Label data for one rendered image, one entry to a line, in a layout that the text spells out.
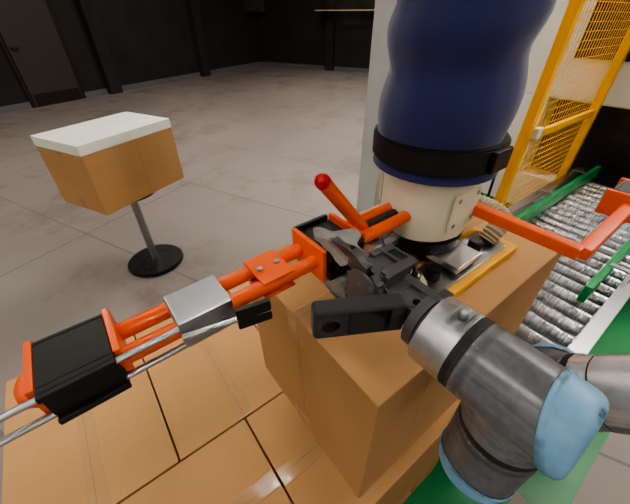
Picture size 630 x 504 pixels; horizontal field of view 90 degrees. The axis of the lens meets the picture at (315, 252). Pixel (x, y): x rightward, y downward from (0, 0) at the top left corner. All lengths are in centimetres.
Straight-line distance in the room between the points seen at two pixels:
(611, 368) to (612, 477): 156
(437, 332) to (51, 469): 113
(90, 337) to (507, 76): 61
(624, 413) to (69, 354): 58
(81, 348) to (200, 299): 13
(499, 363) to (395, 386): 19
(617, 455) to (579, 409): 176
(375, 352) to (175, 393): 84
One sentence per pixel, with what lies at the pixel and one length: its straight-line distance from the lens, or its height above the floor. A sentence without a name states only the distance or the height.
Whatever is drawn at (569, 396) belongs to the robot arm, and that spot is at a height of 129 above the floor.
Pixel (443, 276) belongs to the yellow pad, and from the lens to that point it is 65.
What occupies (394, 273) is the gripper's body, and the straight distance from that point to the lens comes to 42.
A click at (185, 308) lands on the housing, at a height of 126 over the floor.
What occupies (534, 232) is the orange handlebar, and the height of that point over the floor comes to 126.
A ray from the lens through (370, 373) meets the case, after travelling 51.
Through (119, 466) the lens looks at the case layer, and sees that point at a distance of 119.
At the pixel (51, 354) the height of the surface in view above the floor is 126.
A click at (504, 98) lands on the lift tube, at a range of 55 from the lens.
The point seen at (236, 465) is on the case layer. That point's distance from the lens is 108.
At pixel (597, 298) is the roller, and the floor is 54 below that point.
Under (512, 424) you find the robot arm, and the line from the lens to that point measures 37.
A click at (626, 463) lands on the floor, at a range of 212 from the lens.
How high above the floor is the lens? 154
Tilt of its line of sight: 37 degrees down
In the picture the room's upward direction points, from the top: straight up
